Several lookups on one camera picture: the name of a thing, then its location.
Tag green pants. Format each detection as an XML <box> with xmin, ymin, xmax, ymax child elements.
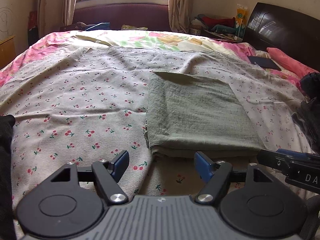
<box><xmin>145</xmin><ymin>72</ymin><xmax>264</xmax><ymax>159</ymax></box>

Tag cherry print bed sheet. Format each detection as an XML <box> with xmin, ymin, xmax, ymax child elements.
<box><xmin>1</xmin><ymin>46</ymin><xmax>311</xmax><ymax>204</ymax></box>

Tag black clothes pile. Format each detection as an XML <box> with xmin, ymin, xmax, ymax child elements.
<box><xmin>292</xmin><ymin>72</ymin><xmax>319</xmax><ymax>154</ymax></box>

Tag pink pillow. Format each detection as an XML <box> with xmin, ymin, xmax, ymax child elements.
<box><xmin>267</xmin><ymin>47</ymin><xmax>319</xmax><ymax>79</ymax></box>

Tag black flat box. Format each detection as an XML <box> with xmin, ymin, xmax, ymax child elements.
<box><xmin>248</xmin><ymin>56</ymin><xmax>281</xmax><ymax>71</ymax></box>

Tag dark wooden headboard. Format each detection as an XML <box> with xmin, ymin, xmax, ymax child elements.
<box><xmin>242</xmin><ymin>2</ymin><xmax>320</xmax><ymax>70</ymax></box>

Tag floral pink quilt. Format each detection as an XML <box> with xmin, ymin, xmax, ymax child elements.
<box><xmin>1</xmin><ymin>30</ymin><xmax>298</xmax><ymax>86</ymax></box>

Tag cluttered nightstand pile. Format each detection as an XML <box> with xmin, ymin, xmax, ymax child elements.
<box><xmin>189</xmin><ymin>14</ymin><xmax>244</xmax><ymax>42</ymax></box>

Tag blue item by window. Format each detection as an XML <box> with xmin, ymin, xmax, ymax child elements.
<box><xmin>85</xmin><ymin>22</ymin><xmax>110</xmax><ymax>31</ymax></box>

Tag wooden side table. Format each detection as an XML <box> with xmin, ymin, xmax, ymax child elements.
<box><xmin>0</xmin><ymin>35</ymin><xmax>16</xmax><ymax>69</ymax></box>

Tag right beige curtain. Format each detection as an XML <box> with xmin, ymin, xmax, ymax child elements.
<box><xmin>168</xmin><ymin>0</ymin><xmax>193</xmax><ymax>33</ymax></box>

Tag beige curtain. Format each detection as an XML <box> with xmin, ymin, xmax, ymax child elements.
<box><xmin>37</xmin><ymin>0</ymin><xmax>76</xmax><ymax>38</ymax></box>
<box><xmin>168</xmin><ymin>0</ymin><xmax>193</xmax><ymax>33</ymax></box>

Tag left beige curtain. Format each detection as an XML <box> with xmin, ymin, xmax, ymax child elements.
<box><xmin>37</xmin><ymin>0</ymin><xmax>76</xmax><ymax>38</ymax></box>

